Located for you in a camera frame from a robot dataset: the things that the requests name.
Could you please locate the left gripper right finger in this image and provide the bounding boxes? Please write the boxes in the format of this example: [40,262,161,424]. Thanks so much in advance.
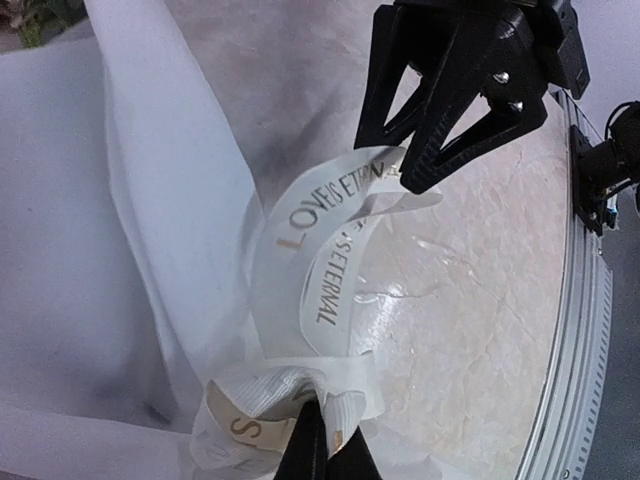
[327,428,382,480]

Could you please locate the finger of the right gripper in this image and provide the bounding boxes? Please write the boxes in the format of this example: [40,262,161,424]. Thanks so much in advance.
[352,4,466,151]
[401,13,548,194]

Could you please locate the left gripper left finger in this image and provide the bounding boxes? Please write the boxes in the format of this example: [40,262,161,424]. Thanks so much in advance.
[274,400,328,480]

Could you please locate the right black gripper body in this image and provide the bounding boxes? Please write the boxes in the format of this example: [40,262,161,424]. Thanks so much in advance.
[396,1,590,98]

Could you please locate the cream printed ribbon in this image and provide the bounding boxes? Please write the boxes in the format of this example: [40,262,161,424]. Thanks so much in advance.
[185,146,441,479]

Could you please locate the pink fake flower bunch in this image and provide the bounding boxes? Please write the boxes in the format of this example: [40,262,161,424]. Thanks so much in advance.
[1,0,88,48]

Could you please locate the front aluminium rail base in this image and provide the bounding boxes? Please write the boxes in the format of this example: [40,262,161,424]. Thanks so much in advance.
[514,89,640,480]

